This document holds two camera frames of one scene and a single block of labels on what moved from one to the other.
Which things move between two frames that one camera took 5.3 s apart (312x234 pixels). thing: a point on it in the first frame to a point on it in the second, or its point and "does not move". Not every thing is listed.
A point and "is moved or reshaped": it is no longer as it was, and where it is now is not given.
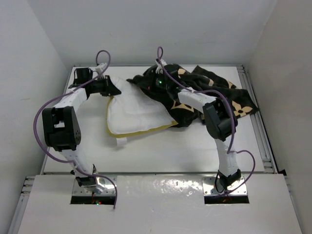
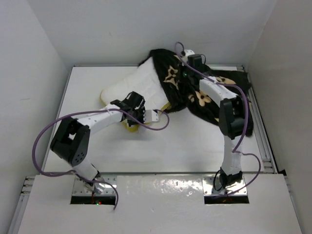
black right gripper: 150,79 to 185,66
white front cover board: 160,204 does not move
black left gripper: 109,89 to 142,110
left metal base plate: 107,182 does not move
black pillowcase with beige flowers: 163,82 is moved or reshaped
